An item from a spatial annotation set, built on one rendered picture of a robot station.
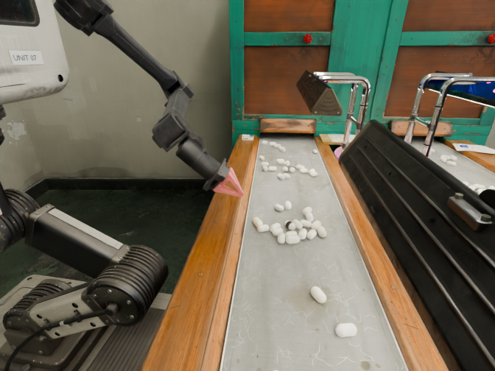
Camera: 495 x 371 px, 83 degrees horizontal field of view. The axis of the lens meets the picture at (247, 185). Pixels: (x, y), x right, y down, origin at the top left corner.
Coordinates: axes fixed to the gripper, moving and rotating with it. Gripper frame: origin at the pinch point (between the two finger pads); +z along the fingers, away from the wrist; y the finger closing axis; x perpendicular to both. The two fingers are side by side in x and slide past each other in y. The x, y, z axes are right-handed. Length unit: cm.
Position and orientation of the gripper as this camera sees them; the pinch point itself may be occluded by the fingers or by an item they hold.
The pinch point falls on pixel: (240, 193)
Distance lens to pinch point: 76.0
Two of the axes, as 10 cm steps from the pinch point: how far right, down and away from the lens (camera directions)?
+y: 1.0, -4.3, 9.0
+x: -6.6, 6.5, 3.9
